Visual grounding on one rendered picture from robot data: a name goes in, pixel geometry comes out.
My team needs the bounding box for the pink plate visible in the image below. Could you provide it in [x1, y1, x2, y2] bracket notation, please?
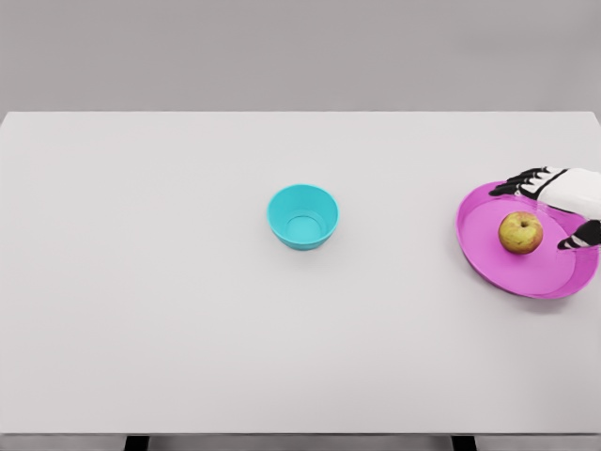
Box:
[455, 180, 601, 301]

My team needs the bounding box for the blue bowl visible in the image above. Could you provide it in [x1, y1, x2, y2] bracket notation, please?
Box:
[267, 183, 340, 251]

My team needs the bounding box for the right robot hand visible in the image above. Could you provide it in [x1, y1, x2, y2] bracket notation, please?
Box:
[488, 166, 601, 252]

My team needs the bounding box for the yellow-red apple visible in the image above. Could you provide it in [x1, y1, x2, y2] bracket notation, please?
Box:
[498, 210, 545, 256]

